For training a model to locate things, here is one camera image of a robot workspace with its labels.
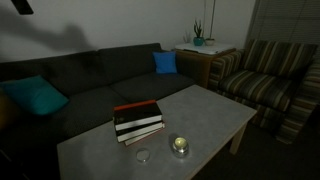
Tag round silver lid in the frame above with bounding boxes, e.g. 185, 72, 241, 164
136, 148, 150, 163

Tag silver candle container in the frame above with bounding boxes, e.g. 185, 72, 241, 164
172, 137, 189, 157

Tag blue cushion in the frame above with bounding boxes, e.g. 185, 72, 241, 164
153, 51, 177, 74

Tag top black orange-spined book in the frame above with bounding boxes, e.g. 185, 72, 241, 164
113, 100, 162, 130

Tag wooden side cabinet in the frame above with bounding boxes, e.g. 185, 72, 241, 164
176, 48, 235, 88

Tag grey coffee table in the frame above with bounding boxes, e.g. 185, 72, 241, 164
57, 85, 256, 180

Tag bottom red book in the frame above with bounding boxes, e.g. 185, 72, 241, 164
124, 127, 164, 146

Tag middle black book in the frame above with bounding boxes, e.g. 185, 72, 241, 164
116, 121, 164, 142

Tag dark grey sofa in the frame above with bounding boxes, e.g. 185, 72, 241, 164
0, 43, 194, 180

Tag teal plant pot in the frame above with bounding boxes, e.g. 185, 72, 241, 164
193, 37, 204, 46

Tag small white plant pot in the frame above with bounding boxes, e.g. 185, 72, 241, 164
205, 38, 215, 46

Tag white board on cabinet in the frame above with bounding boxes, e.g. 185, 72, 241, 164
175, 43, 233, 55

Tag striped armchair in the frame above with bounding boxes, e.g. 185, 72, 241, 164
208, 39, 320, 144

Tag teal cushion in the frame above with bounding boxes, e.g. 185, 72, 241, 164
0, 75, 69, 115

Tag window blinds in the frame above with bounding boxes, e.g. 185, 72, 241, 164
247, 0, 320, 45

